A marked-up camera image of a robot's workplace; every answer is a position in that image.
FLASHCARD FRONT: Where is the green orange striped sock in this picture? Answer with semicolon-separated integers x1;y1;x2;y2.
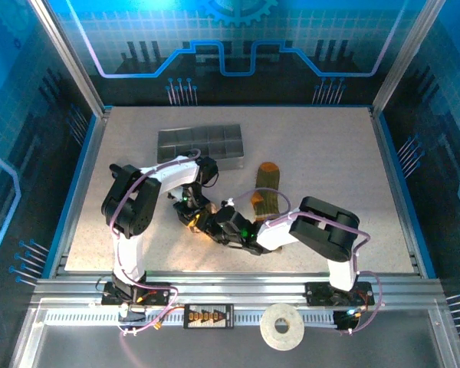
251;162;285;257

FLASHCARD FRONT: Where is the white tape roll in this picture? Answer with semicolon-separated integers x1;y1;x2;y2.
259;302;306;352

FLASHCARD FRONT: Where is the grey divided organizer box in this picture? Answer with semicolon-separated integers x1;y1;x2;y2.
156;123;245;172

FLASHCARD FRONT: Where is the black power distribution board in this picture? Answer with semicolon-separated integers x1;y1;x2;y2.
182;304;235;330

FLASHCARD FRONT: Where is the black white connector block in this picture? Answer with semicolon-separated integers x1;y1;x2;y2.
117;306;146;324

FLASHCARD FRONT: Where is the black controller board with LED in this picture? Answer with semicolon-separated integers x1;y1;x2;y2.
335;309;360;331

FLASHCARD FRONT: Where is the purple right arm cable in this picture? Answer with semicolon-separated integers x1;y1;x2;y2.
229;188;385;337

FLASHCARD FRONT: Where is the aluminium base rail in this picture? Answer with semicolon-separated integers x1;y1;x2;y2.
32;270;445;306

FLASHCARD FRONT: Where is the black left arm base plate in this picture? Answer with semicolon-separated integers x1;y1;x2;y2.
101;281;173;307

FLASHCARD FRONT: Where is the slotted grey cable duct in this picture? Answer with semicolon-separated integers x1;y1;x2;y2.
41;308;340;327

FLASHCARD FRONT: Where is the aluminium table side rail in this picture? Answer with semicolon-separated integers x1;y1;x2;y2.
48;107;112;277
370;108;423;276

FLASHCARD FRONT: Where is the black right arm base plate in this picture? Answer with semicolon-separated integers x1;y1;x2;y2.
304;281;376;307

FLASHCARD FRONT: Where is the aluminium frame post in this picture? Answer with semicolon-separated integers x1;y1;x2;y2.
28;0;112;118
370;0;445;117

